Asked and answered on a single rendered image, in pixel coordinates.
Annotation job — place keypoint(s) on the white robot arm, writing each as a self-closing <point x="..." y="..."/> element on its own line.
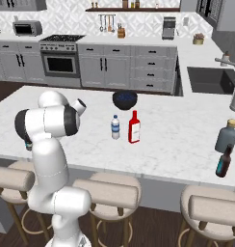
<point x="48" y="160"/>

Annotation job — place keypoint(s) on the small brown bottles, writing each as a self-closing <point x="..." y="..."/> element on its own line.
<point x="94" y="5"/>

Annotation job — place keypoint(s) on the clear plastic water bottle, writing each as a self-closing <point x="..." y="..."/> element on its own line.
<point x="115" y="128"/>

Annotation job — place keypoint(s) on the red glass bottle white label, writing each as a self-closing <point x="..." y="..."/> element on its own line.
<point x="134" y="130"/>

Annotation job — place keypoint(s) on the dark blue bowl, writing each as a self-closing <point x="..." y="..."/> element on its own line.
<point x="125" y="100"/>

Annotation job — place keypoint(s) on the grey base cupboard run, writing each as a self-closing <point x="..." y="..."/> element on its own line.
<point x="129" y="67"/>
<point x="16" y="62"/>

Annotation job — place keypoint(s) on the beige round bar stool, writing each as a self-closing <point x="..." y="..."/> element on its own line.
<point x="212" y="209"/>
<point x="12" y="180"/>
<point x="114" y="193"/>

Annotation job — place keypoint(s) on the steel oven with hob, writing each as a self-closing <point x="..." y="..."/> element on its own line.
<point x="60" y="62"/>

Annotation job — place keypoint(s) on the wooden knife block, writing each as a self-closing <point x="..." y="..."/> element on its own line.
<point x="121" y="32"/>

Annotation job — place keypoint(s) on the dark grey sink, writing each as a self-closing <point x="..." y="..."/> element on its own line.
<point x="211" y="80"/>

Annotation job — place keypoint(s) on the grey coffee machine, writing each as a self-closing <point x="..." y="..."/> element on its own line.
<point x="169" y="28"/>

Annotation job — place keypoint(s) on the grey bottle tan cap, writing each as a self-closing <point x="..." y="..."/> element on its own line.
<point x="226" y="139"/>

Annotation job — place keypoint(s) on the dark brown bottle teal label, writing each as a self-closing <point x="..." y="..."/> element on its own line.
<point x="223" y="164"/>

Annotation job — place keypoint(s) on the potted plant in beige pot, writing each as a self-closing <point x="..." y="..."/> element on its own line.
<point x="198" y="39"/>

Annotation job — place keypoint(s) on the small green bottle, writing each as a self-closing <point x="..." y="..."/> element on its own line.
<point x="132" y="5"/>

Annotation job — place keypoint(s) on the dark brown jar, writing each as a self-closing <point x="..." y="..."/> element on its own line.
<point x="137" y="4"/>

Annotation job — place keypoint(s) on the white soap dispenser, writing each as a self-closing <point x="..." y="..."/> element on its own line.
<point x="224" y="60"/>

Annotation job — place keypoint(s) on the grey toaster oven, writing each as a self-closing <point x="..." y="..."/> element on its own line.
<point x="27" y="28"/>

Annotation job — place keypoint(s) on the rail with hanging tools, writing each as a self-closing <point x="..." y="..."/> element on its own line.
<point x="107" y="22"/>

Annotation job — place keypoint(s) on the dark wooden wall shelf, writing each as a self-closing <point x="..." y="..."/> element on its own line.
<point x="132" y="9"/>

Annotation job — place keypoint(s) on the dark glass-front wall cupboard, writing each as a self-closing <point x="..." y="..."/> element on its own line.
<point x="215" y="13"/>

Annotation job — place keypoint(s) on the grey wall cupboard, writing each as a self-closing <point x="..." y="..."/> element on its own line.
<point x="20" y="5"/>

